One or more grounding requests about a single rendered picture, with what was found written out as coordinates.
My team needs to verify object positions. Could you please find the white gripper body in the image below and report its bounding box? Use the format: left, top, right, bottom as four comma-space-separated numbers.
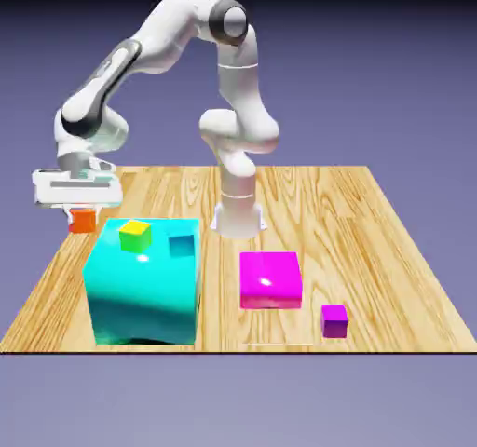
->
32, 168, 125, 209

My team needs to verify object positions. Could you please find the small orange cube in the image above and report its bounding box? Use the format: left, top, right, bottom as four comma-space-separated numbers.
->
68, 209, 98, 235

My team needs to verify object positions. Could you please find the small yellow cube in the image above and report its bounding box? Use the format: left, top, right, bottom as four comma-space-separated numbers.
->
118, 219, 153, 253

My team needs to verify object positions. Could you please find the small cyan cube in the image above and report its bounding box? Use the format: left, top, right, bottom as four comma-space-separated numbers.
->
168, 234, 197, 258

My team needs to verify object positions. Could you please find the small purple cube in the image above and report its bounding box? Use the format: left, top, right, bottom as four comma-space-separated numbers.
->
320, 304, 350, 339

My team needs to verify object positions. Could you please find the large cyan box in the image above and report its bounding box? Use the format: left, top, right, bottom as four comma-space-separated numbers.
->
81, 217, 202, 346

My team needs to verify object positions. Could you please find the large magenta box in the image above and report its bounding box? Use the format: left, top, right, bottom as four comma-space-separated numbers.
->
238, 251, 303, 310

